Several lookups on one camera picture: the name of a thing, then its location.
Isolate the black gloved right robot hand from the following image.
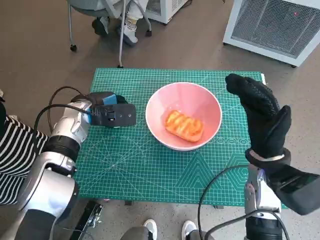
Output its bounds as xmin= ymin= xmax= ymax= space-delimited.
xmin=224 ymin=73 xmax=293 ymax=159

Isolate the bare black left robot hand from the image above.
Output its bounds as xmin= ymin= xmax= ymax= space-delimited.
xmin=88 ymin=91 xmax=131 ymax=106

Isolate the pink bowl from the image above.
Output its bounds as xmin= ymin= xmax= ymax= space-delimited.
xmin=145 ymin=82 xmax=223 ymax=152

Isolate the oblong striped toy bread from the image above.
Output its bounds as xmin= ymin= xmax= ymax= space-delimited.
xmin=163 ymin=109 xmax=205 ymax=143

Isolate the person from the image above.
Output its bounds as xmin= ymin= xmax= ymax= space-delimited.
xmin=0 ymin=88 xmax=51 ymax=206
xmin=119 ymin=219 xmax=210 ymax=240
xmin=91 ymin=0 xmax=148 ymax=48

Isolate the green cutting mat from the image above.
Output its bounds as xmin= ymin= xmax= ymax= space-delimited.
xmin=73 ymin=67 xmax=288 ymax=210

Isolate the grey office chair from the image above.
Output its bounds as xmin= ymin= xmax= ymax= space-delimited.
xmin=66 ymin=0 xmax=153 ymax=53

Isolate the large white mesh cabinet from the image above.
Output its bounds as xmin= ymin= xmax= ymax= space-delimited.
xmin=222 ymin=0 xmax=320 ymax=68

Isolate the small white cabinet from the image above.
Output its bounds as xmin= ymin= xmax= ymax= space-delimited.
xmin=144 ymin=0 xmax=193 ymax=25

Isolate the black metal stand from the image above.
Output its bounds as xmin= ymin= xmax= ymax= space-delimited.
xmin=69 ymin=199 xmax=105 ymax=240

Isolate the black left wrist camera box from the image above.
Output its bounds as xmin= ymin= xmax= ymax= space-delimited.
xmin=89 ymin=102 xmax=137 ymax=129

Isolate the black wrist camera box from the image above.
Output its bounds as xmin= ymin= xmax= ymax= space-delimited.
xmin=266 ymin=166 xmax=320 ymax=216
xmin=89 ymin=102 xmax=137 ymax=129

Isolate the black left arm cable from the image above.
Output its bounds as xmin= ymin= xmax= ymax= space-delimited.
xmin=33 ymin=86 xmax=96 ymax=137

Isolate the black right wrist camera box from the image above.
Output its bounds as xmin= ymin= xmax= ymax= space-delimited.
xmin=266 ymin=166 xmax=320 ymax=216

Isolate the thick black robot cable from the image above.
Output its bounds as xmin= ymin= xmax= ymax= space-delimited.
xmin=202 ymin=209 xmax=288 ymax=240

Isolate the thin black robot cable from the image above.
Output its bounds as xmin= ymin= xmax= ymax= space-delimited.
xmin=197 ymin=164 xmax=250 ymax=240

